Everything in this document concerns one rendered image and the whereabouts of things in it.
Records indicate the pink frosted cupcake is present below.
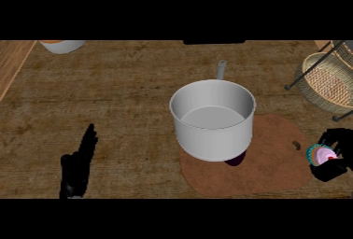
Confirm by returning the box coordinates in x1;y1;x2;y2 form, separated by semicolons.
304;143;340;167

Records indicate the wicker tiered basket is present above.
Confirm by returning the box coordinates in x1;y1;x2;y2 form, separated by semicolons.
282;39;353;122

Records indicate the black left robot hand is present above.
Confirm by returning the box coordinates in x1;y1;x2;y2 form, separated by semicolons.
58;123;99;200

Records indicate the white cup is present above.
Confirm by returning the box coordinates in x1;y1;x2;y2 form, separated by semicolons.
37;39;89;55

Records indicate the dark purple eggplant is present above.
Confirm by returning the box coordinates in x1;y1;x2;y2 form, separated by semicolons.
223;150;250;167

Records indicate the brown wooden cutting board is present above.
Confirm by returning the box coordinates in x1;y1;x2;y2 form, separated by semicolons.
177;113;315;199

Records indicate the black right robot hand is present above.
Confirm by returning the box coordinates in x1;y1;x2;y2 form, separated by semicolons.
307;127;353;183

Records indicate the grey metal saucepan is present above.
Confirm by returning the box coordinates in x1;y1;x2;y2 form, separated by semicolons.
169;60;257;162

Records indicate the pale wooden board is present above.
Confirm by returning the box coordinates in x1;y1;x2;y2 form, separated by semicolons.
0;39;39;102

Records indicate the black appliance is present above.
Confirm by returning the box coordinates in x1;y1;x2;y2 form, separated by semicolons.
182;39;247;46

